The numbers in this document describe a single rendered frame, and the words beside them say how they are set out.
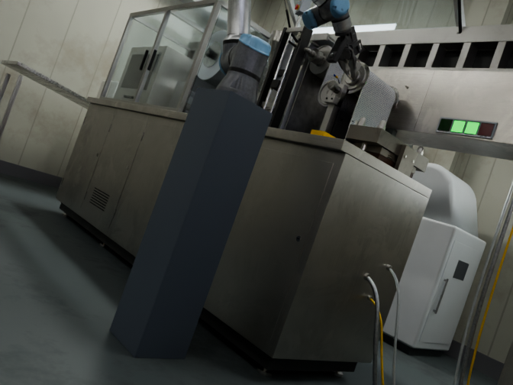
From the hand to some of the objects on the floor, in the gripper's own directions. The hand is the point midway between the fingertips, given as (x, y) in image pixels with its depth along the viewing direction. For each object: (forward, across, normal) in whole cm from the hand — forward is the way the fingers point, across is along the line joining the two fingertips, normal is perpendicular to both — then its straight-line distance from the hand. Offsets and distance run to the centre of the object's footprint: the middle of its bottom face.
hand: (350, 77), depth 202 cm
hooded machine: (+206, +31, -12) cm, 209 cm away
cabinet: (+86, +95, +89) cm, 156 cm away
